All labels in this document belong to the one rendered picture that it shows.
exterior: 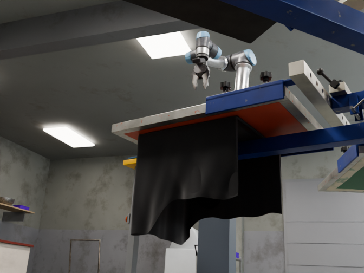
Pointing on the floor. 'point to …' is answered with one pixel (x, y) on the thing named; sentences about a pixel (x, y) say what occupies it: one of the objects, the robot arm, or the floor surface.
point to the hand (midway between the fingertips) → (199, 86)
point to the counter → (13, 257)
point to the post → (132, 253)
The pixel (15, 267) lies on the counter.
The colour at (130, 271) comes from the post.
